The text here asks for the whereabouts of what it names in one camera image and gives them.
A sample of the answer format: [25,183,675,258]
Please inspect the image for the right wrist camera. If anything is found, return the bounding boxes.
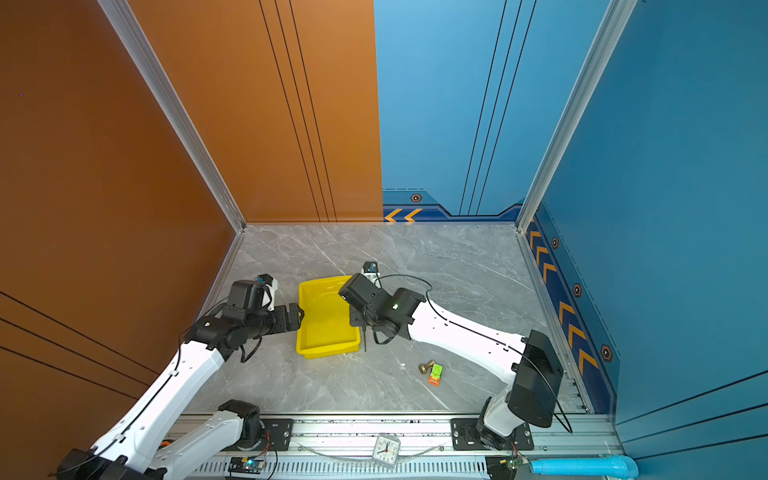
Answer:
[362,261,381,287]

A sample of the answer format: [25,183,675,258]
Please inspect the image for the yellow plastic bin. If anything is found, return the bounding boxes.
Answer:
[296,276,361,359]

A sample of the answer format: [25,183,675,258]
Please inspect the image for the green circuit board left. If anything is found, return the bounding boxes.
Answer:
[227,457,267,476]

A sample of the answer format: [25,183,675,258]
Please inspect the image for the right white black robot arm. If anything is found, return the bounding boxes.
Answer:
[339,273,572,450]

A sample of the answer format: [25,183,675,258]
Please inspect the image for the small white clock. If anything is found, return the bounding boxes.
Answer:
[371,434,401,468]

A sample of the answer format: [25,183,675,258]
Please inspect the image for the small brass fitting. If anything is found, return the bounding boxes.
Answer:
[418,361,435,374]

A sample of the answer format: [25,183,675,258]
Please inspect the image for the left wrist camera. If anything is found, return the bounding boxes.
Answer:
[256,274,278,312]

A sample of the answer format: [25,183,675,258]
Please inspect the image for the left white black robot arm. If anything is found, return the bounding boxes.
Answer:
[51,275,304,479]

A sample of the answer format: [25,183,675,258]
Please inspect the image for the aluminium front rail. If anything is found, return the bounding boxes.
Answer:
[162,413,624,479]

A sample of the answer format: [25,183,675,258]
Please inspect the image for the small circuit board right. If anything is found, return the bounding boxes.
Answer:
[505,456,526,470]

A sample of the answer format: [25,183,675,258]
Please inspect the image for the blue plastic pipe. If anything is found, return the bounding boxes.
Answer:
[529,455,639,479]

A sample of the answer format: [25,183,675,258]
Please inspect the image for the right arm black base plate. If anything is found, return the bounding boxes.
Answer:
[450,418,535,451]

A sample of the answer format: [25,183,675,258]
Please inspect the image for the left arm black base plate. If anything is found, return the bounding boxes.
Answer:
[235,418,294,452]

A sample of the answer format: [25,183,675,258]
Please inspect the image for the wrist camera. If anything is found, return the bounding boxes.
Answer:
[256,274,278,312]
[362,261,381,287]

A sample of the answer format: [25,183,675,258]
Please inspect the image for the green orange toy block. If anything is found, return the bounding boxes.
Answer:
[428,364,443,386]

